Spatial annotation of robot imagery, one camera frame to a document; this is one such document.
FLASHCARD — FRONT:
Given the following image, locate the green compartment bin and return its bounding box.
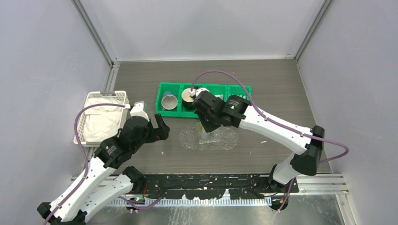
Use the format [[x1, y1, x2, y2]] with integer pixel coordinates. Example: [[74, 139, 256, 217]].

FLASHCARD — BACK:
[[155, 82, 249, 119]]

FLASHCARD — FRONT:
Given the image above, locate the clear plastic bag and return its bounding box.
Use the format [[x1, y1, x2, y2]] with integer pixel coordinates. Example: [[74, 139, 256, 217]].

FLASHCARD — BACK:
[[196, 122, 221, 144]]

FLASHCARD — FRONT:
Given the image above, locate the dark green mug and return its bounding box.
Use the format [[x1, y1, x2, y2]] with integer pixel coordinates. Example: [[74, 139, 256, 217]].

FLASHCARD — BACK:
[[181, 88, 195, 112]]

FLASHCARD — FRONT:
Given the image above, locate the pale mint toothpaste tube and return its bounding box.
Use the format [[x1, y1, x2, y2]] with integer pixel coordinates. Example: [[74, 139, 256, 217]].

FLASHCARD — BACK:
[[200, 131, 209, 140]]

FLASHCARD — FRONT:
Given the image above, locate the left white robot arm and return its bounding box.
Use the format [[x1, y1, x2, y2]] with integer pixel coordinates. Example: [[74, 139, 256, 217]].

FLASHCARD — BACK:
[[37, 113, 170, 225]]

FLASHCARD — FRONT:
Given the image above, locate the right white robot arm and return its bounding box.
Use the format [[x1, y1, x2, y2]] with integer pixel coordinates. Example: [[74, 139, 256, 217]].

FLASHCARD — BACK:
[[192, 89, 325, 192]]

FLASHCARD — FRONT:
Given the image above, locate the blue mug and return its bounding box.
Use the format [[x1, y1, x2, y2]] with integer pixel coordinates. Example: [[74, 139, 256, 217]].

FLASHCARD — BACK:
[[161, 90, 178, 110]]

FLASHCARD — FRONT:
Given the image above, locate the white cloth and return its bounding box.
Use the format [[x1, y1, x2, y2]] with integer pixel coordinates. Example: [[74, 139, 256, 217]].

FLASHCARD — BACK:
[[83, 105, 123, 142]]

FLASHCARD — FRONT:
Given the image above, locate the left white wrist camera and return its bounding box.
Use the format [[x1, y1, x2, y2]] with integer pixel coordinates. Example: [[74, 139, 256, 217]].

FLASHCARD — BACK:
[[130, 101, 150, 121]]

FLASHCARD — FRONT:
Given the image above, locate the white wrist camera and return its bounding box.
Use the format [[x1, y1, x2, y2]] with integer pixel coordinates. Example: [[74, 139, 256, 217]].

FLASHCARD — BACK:
[[130, 101, 150, 121], [188, 88, 209, 98]]

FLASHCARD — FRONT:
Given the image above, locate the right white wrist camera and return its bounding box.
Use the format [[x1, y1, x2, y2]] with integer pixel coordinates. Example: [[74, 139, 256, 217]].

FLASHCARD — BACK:
[[188, 88, 209, 98]]

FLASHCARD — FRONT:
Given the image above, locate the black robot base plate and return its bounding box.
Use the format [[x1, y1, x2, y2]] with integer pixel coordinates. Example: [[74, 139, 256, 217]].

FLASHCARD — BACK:
[[128, 173, 289, 200]]

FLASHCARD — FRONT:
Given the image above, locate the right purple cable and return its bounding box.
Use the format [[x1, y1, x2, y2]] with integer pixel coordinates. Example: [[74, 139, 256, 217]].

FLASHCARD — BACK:
[[190, 70, 350, 212]]

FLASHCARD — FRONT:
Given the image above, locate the purple cable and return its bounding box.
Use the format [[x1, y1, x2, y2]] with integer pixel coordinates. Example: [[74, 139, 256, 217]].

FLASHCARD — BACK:
[[190, 70, 350, 212], [42, 103, 167, 225]]

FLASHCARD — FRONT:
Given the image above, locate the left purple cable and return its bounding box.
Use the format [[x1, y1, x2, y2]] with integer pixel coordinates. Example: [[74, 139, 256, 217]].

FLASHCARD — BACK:
[[42, 103, 167, 225]]

